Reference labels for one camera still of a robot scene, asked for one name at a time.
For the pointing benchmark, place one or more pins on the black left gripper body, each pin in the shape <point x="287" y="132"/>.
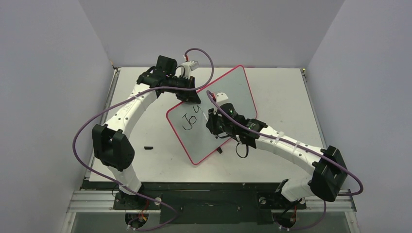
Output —
<point x="182" y="83"/>

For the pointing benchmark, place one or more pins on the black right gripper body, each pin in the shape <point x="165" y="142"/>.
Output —
<point x="214" y="124"/>

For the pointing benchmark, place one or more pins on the red framed whiteboard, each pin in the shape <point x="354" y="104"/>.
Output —
<point x="198" y="127"/>

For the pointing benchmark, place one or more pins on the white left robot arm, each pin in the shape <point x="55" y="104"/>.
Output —
<point x="111" y="140"/>

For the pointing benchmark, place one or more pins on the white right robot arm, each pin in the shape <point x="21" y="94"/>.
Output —
<point x="323" y="166"/>

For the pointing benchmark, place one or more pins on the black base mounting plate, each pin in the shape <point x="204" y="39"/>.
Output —
<point x="203" y="203"/>

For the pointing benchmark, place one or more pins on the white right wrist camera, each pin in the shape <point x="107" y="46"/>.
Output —
<point x="221" y="98"/>

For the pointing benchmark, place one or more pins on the aluminium frame rail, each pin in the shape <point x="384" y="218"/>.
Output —
<point x="103" y="202"/>

